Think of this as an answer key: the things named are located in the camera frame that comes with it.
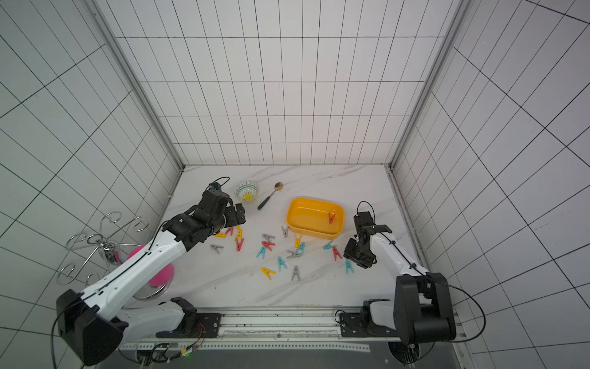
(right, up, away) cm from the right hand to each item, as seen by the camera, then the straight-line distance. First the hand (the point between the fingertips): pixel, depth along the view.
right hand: (343, 255), depth 86 cm
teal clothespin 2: (-24, -2, 0) cm, 24 cm away
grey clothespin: (-51, +2, +3) cm, 51 cm away
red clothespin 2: (-30, +3, +5) cm, 31 cm away
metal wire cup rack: (-70, +10, -25) cm, 75 cm away
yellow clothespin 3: (-18, +4, +6) cm, 19 cm away
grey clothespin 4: (-19, 0, +2) cm, 20 cm away
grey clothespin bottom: (-18, -5, -3) cm, 19 cm away
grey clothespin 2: (-30, +6, +6) cm, 31 cm away
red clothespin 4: (-3, +13, +14) cm, 19 cm away
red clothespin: (-42, +3, +5) cm, 42 cm away
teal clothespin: (-32, +1, +3) cm, 32 cm away
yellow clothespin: (-37, +14, -15) cm, 42 cm away
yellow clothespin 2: (-42, +7, +8) cm, 44 cm away
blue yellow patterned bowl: (-42, +24, +20) cm, 53 cm away
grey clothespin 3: (-23, +8, +8) cm, 26 cm away
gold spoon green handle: (-27, +27, +24) cm, 45 cm away
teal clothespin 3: (-5, +3, +4) cm, 7 cm away
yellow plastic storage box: (-12, +13, +14) cm, 22 cm away
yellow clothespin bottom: (-29, -5, -2) cm, 30 cm away
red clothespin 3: (-3, 0, +3) cm, 4 cm away
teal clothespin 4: (+1, -3, -1) cm, 4 cm away
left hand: (-42, +16, -7) cm, 46 cm away
